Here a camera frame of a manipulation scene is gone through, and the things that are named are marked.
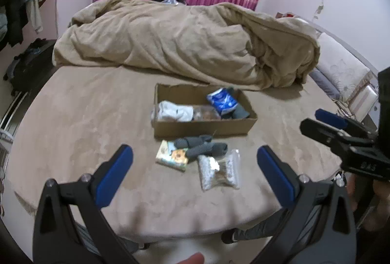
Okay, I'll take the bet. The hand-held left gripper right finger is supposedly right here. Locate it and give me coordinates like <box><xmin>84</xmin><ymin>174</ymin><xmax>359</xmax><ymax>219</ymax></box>
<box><xmin>257</xmin><ymin>145</ymin><xmax>358</xmax><ymax>264</ymax></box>

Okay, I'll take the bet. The beige duvet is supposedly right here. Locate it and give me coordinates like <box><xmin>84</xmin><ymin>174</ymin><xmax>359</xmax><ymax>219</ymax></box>
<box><xmin>52</xmin><ymin>0</ymin><xmax>321</xmax><ymax>91</ymax></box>

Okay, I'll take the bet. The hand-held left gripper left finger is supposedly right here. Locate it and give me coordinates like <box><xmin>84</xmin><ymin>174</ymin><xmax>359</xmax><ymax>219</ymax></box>
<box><xmin>32</xmin><ymin>144</ymin><xmax>141</xmax><ymax>264</ymax></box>

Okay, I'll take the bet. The black suitcase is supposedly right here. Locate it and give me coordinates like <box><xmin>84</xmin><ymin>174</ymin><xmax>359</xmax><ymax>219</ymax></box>
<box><xmin>3</xmin><ymin>38</ymin><xmax>59</xmax><ymax>94</ymax></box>

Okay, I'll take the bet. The white pillow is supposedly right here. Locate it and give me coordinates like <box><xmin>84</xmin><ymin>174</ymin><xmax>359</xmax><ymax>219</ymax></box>
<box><xmin>292</xmin><ymin>17</ymin><xmax>380</xmax><ymax>122</ymax></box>

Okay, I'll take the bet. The clear bag of snacks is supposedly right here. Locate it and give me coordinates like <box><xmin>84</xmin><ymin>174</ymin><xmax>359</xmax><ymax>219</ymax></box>
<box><xmin>196</xmin><ymin>149</ymin><xmax>241</xmax><ymax>192</ymax></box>

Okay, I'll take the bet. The cardboard box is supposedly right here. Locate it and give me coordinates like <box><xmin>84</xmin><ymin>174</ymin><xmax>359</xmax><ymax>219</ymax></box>
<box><xmin>153</xmin><ymin>83</ymin><xmax>258</xmax><ymax>140</ymax></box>

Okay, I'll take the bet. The person's right hand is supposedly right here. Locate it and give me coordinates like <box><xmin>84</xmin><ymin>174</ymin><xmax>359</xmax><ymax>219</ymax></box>
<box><xmin>347</xmin><ymin>174</ymin><xmax>390</xmax><ymax>240</ymax></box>

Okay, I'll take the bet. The blue and white packet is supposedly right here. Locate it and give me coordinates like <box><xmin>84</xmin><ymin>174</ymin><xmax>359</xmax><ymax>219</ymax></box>
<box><xmin>206</xmin><ymin>88</ymin><xmax>239</xmax><ymax>115</ymax></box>

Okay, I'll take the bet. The metal rack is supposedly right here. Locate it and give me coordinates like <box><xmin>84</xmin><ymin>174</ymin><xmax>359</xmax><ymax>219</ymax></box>
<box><xmin>0</xmin><ymin>90</ymin><xmax>30</xmax><ymax>143</ymax></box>

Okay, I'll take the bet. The dark grey cloth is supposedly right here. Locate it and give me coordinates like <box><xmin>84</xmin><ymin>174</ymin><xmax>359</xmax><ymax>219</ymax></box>
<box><xmin>224</xmin><ymin>87</ymin><xmax>251</xmax><ymax>120</ymax></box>

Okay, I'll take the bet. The person's left hand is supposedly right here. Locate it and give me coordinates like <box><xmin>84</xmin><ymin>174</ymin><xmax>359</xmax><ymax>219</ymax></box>
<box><xmin>173</xmin><ymin>253</ymin><xmax>205</xmax><ymax>264</ymax></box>

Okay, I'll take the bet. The green and yellow snack packet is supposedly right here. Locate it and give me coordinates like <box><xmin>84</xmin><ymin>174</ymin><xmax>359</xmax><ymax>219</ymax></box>
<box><xmin>155</xmin><ymin>140</ymin><xmax>190</xmax><ymax>172</ymax></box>

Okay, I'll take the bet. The person's leg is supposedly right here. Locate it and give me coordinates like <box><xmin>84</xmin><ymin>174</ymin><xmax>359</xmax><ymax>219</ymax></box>
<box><xmin>221</xmin><ymin>212</ymin><xmax>287</xmax><ymax>245</ymax></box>

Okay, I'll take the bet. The grey pillow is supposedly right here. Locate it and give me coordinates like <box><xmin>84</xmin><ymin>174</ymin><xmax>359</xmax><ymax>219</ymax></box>
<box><xmin>310</xmin><ymin>67</ymin><xmax>341</xmax><ymax>100</ymax></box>

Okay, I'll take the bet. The bed with beige sheet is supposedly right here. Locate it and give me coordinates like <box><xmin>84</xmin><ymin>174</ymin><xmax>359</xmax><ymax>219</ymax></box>
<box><xmin>6</xmin><ymin>64</ymin><xmax>343</xmax><ymax>244</ymax></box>

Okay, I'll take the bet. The white sock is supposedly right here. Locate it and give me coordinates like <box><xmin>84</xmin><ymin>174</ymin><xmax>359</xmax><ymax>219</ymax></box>
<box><xmin>151</xmin><ymin>100</ymin><xmax>195</xmax><ymax>122</ymax></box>

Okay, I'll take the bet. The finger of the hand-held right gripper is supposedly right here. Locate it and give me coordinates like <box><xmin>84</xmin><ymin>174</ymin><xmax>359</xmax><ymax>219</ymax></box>
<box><xmin>300</xmin><ymin>118</ymin><xmax>374</xmax><ymax>159</ymax></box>
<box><xmin>315</xmin><ymin>109</ymin><xmax>379</xmax><ymax>137</ymax></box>

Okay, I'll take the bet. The brown snack packet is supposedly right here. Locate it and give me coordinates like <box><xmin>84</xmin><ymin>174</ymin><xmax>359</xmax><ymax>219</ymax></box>
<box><xmin>192</xmin><ymin>105</ymin><xmax>222</xmax><ymax>121</ymax></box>

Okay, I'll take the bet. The grey sock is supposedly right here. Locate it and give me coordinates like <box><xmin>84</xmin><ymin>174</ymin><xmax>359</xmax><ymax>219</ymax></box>
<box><xmin>173</xmin><ymin>135</ymin><xmax>213</xmax><ymax>150</ymax></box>
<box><xmin>185</xmin><ymin>142</ymin><xmax>229</xmax><ymax>159</ymax></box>

